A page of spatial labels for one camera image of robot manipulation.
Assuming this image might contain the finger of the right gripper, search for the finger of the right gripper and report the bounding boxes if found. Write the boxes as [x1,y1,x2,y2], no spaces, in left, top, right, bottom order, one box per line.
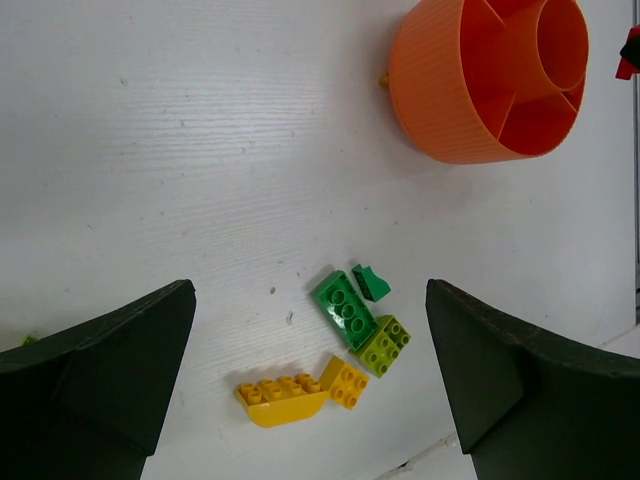
[618,23,640,76]

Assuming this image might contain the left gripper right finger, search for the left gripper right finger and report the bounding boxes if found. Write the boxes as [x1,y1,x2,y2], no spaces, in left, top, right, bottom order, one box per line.
[426,279,639,479]

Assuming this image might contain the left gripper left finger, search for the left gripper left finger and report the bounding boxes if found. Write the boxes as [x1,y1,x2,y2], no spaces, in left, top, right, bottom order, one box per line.
[1,280,196,479]

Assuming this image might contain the red lego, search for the red lego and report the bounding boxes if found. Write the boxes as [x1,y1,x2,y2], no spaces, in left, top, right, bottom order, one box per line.
[614,24,640,81]

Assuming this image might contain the orange divided round container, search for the orange divided round container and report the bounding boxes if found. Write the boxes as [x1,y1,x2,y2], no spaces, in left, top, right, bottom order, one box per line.
[387,0,589,164]

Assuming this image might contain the yellow curved lego brick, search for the yellow curved lego brick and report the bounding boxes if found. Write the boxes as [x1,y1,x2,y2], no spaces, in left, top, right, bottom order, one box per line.
[234,373,329,428]

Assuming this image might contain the lime green lego stack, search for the lime green lego stack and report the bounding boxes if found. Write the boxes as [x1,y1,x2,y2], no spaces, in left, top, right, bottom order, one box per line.
[20,335,38,346]

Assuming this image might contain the lime square lego brick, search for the lime square lego brick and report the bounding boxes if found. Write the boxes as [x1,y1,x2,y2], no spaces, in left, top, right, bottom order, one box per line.
[354,315,411,378]

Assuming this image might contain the yellow square lego brick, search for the yellow square lego brick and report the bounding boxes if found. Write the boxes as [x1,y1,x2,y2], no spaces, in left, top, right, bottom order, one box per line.
[319,355,369,410]

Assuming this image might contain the small dark green lego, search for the small dark green lego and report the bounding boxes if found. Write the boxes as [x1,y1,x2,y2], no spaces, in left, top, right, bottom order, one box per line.
[351,264,391,303]

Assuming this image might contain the green flat lego brick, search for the green flat lego brick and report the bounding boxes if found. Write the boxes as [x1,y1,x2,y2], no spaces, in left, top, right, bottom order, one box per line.
[310,270,379,351]

